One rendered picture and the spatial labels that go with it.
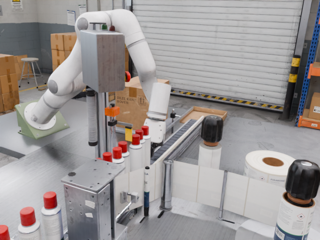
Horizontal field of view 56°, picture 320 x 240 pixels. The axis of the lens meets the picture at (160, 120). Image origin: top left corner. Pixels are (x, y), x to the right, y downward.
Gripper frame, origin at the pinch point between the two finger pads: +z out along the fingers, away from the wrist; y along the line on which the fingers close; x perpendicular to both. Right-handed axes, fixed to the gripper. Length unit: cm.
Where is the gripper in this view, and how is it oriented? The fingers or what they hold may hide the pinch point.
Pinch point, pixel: (150, 152)
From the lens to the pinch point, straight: 137.1
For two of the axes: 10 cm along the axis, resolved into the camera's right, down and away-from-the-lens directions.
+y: 9.1, 1.7, -3.8
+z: -1.7, 9.9, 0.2
